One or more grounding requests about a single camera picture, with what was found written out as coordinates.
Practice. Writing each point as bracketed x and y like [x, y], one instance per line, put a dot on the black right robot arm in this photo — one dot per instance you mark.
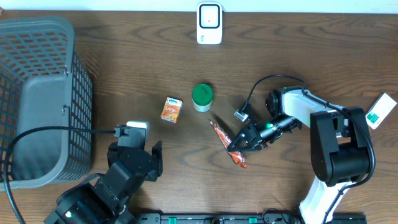
[341, 151]

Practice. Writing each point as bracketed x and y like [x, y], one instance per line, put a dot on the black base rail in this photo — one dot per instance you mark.
[270, 217]

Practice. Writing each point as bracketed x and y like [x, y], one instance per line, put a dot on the orange small carton box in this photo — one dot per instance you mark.
[171, 109]

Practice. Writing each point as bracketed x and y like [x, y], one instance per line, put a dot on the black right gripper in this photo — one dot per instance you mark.
[255, 142]

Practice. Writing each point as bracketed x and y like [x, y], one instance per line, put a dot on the grey plastic mesh basket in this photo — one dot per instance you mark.
[46, 103]

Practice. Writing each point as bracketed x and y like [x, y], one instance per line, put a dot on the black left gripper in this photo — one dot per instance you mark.
[156, 162]

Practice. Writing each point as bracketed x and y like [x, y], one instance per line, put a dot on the green lid jar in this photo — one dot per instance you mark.
[202, 97]

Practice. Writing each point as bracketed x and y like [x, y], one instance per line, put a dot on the white barcode scanner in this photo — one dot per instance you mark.
[209, 23]

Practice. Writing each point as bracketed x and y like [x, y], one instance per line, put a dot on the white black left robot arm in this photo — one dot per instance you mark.
[107, 200]

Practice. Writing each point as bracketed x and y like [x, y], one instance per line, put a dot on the white green box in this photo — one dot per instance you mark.
[379, 111]

